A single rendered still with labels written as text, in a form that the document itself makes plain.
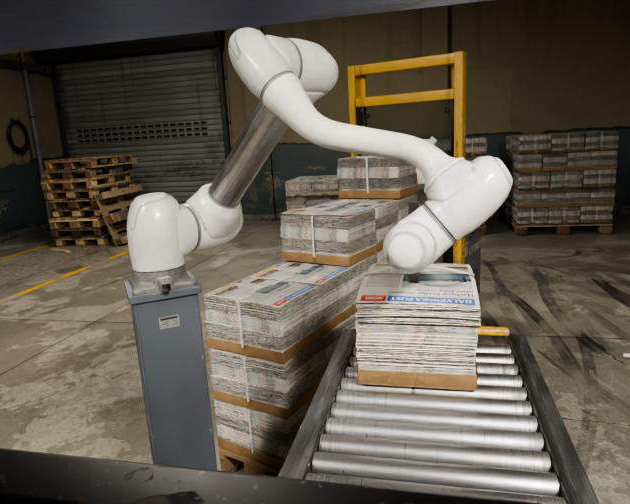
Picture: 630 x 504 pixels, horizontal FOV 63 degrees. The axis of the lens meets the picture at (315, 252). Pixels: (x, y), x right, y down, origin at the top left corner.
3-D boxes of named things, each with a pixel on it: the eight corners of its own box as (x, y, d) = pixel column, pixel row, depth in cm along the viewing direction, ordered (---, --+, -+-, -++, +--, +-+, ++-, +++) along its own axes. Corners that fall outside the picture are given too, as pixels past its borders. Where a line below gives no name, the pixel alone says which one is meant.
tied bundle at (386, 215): (313, 249, 273) (310, 206, 268) (338, 238, 298) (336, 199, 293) (379, 253, 254) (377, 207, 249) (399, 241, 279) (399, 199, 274)
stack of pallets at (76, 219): (98, 231, 902) (87, 156, 873) (147, 230, 886) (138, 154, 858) (48, 247, 774) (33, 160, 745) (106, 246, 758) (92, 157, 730)
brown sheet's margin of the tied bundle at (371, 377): (365, 352, 142) (364, 338, 141) (473, 356, 136) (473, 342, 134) (357, 384, 128) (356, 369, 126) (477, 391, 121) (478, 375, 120)
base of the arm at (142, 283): (133, 300, 141) (131, 280, 140) (127, 281, 161) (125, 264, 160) (199, 289, 148) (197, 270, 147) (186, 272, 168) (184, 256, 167)
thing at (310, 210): (279, 214, 245) (279, 212, 245) (311, 206, 268) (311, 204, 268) (346, 217, 226) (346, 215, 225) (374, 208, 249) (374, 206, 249)
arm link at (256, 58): (276, 63, 109) (315, 67, 119) (231, 8, 114) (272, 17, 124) (248, 110, 117) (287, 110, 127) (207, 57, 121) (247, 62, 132)
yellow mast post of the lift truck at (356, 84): (356, 322, 369) (346, 66, 330) (362, 318, 376) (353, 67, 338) (368, 323, 364) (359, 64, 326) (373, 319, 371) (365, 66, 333)
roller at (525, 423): (328, 426, 121) (330, 404, 124) (540, 442, 111) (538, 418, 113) (324, 422, 117) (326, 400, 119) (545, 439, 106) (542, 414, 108)
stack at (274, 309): (219, 477, 220) (199, 293, 202) (345, 368, 317) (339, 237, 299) (294, 506, 200) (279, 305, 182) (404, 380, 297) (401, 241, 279)
